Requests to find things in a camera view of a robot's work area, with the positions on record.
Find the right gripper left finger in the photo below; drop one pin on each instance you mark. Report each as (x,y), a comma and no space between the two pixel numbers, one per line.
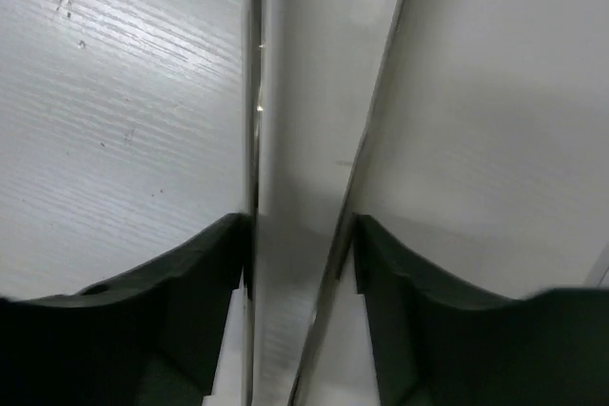
(149,336)

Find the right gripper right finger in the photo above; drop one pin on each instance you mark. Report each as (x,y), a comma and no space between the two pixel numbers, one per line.
(440,340)

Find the metal food tongs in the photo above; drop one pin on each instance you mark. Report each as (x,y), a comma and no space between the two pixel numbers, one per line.
(316,73)

